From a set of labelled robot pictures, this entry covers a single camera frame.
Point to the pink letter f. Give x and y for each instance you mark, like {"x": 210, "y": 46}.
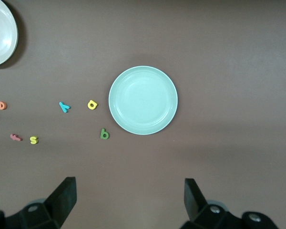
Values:
{"x": 15, "y": 137}

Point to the yellow letter s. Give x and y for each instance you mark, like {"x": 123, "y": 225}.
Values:
{"x": 33, "y": 140}

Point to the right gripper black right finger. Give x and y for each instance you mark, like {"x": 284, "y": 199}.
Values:
{"x": 200, "y": 214}

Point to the yellow letter a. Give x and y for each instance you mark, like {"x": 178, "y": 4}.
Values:
{"x": 96, "y": 105}

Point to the green letter b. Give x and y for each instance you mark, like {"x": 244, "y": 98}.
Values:
{"x": 102, "y": 132}

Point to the light green plate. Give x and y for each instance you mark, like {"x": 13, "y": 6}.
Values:
{"x": 143, "y": 100}

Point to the cyan letter k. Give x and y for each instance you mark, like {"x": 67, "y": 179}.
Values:
{"x": 64, "y": 107}

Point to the beige plate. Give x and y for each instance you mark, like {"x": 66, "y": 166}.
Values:
{"x": 1, "y": 33}

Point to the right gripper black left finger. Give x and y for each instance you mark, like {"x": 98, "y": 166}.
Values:
{"x": 52, "y": 210}

